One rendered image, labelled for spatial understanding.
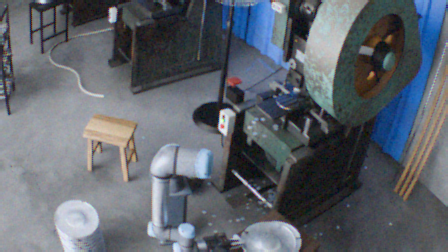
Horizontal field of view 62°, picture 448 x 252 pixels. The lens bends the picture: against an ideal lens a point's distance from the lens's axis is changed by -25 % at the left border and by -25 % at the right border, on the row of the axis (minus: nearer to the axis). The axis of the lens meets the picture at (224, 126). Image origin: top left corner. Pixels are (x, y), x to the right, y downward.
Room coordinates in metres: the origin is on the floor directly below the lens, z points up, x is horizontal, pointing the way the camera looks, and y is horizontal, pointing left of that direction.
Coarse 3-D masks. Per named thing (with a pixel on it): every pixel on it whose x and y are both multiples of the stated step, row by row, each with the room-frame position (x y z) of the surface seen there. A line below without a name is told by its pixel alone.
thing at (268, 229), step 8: (256, 224) 1.58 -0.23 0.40; (264, 224) 1.59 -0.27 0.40; (272, 224) 1.59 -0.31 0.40; (256, 232) 1.52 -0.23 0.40; (264, 232) 1.53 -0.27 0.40; (272, 232) 1.53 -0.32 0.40; (280, 232) 1.54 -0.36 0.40; (288, 232) 1.54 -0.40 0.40; (248, 240) 1.46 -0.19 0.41; (256, 240) 1.46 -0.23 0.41; (264, 240) 1.47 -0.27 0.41; (272, 240) 1.47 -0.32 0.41; (280, 240) 1.48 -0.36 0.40; (288, 240) 1.49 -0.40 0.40; (248, 248) 1.40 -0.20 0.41; (256, 248) 1.41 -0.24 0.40; (264, 248) 1.41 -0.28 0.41; (272, 248) 1.41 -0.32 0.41; (280, 248) 1.42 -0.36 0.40; (288, 248) 1.43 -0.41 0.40
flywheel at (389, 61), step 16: (384, 16) 1.97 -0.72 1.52; (368, 32) 1.88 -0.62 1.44; (384, 32) 1.99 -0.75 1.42; (400, 32) 2.10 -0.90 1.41; (368, 48) 1.81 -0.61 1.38; (384, 48) 1.83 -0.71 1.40; (400, 48) 2.10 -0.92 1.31; (368, 64) 1.92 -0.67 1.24; (384, 64) 1.80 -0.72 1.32; (368, 80) 1.97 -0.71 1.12; (384, 80) 2.03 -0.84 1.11; (368, 96) 1.94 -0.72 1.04
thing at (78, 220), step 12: (60, 204) 1.52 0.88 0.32; (72, 204) 1.56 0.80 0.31; (84, 204) 1.58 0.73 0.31; (60, 216) 1.44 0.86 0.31; (72, 216) 1.46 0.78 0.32; (84, 216) 1.49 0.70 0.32; (96, 216) 1.51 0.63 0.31; (60, 228) 1.35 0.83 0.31; (72, 228) 1.37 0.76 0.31; (84, 228) 1.40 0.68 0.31
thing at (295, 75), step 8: (304, 32) 2.28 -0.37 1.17; (296, 40) 2.21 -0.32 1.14; (304, 40) 2.17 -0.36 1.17; (296, 48) 2.20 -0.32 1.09; (304, 48) 2.16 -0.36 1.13; (296, 56) 2.20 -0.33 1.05; (304, 56) 2.15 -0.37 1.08; (296, 64) 2.18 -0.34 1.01; (288, 72) 2.19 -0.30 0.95; (296, 72) 2.15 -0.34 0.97; (288, 80) 2.18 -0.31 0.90; (296, 80) 2.12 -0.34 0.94; (304, 80) 2.13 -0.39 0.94; (304, 88) 2.12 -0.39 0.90
